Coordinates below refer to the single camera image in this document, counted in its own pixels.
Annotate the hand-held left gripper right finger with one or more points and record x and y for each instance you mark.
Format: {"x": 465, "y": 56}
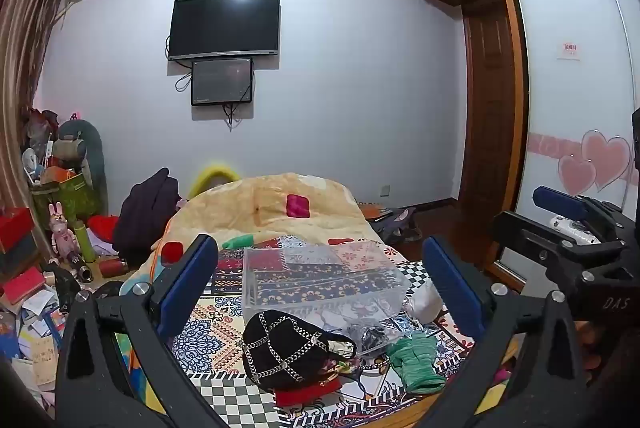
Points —
{"x": 454, "y": 289}

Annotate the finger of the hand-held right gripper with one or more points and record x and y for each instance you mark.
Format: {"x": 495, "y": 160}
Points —
{"x": 559, "y": 203}
{"x": 530, "y": 238}

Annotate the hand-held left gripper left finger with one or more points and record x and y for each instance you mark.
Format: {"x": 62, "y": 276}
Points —
{"x": 191, "y": 288}

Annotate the green knitted glove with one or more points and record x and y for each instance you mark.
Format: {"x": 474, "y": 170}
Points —
{"x": 415, "y": 360}

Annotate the clear plastic storage box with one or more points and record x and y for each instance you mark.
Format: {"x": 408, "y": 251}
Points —
{"x": 320, "y": 280}

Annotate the white cloth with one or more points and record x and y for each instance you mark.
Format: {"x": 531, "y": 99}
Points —
{"x": 425, "y": 300}

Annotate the red cylinder can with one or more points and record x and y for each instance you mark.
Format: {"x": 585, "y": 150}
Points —
{"x": 112, "y": 268}

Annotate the dark purple coat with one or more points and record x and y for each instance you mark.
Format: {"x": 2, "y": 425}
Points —
{"x": 145, "y": 218}

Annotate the frosted wardrobe door with hearts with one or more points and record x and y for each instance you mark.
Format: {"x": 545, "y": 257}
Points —
{"x": 565, "y": 118}

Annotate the yellow patched quilt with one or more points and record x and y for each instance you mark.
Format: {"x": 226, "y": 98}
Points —
{"x": 240, "y": 208}

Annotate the red cushion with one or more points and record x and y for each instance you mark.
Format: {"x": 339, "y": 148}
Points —
{"x": 104, "y": 228}

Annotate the orange notebook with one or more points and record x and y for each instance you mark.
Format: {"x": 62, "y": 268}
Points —
{"x": 376, "y": 211}

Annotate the black tube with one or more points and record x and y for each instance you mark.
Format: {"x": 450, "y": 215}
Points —
{"x": 80, "y": 268}

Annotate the brown wooden door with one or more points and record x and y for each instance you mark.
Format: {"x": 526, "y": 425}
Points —
{"x": 490, "y": 108}

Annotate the green cylinder bottle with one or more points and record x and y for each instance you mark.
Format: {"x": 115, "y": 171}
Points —
{"x": 82, "y": 240}

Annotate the floral patterned scarf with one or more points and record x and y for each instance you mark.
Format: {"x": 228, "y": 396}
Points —
{"x": 352, "y": 365}

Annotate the pink rabbit doll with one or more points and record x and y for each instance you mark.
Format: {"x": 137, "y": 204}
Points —
{"x": 62, "y": 233}

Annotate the green shopping bag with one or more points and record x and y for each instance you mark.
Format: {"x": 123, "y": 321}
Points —
{"x": 70, "y": 198}

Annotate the red and white sticker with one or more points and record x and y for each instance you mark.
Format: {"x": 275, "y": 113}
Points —
{"x": 570, "y": 52}

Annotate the red cloth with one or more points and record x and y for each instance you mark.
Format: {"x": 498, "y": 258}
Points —
{"x": 307, "y": 394}

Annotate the red book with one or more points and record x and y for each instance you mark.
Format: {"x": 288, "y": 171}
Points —
{"x": 22, "y": 285}

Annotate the pile of papers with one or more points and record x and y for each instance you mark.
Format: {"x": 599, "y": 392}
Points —
{"x": 30, "y": 348}

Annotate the red box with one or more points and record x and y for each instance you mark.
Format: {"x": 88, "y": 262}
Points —
{"x": 17, "y": 230}

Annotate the striped brown curtain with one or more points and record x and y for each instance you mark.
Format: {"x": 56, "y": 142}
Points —
{"x": 20, "y": 58}

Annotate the white wall socket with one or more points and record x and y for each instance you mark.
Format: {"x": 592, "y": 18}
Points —
{"x": 384, "y": 190}

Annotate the small black wall monitor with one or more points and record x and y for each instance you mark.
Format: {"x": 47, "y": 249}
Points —
{"x": 221, "y": 81}

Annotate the black wall television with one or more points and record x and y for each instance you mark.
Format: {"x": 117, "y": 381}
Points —
{"x": 224, "y": 26}

